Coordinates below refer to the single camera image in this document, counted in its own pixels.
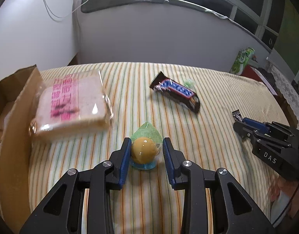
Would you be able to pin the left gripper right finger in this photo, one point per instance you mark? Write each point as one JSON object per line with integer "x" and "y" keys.
{"x": 233, "y": 210}

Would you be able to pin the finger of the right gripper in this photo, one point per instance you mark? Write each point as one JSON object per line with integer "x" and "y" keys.
{"x": 249, "y": 132}
{"x": 256, "y": 124}

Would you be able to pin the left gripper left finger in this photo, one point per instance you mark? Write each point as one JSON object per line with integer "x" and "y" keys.
{"x": 60, "y": 211}

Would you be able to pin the black small snack sachet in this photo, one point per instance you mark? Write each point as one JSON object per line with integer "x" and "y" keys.
{"x": 237, "y": 115}

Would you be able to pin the Snickers bar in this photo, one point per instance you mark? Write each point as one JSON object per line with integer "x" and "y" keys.
{"x": 178, "y": 93}

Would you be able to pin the yellow jelly cup green lid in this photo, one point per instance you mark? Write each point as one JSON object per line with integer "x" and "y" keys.
{"x": 146, "y": 146}

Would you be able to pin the packaged cranberry toast bread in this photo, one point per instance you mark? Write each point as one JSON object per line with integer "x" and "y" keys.
{"x": 69, "y": 105}

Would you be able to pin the person's right hand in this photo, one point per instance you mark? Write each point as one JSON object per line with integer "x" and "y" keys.
{"x": 282, "y": 185}

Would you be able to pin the lace covered side table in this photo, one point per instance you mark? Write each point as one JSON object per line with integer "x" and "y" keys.
{"x": 286, "y": 89}

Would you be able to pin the red storage box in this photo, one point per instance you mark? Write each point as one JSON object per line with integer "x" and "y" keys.
{"x": 261, "y": 75}

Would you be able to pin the small pale green candy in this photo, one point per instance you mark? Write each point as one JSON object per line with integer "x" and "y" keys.
{"x": 189, "y": 83}

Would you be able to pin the green patterned bag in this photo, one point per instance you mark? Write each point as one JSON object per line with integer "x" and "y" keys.
{"x": 242, "y": 60}

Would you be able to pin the cardboard box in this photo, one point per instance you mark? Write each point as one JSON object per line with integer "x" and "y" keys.
{"x": 17, "y": 93}

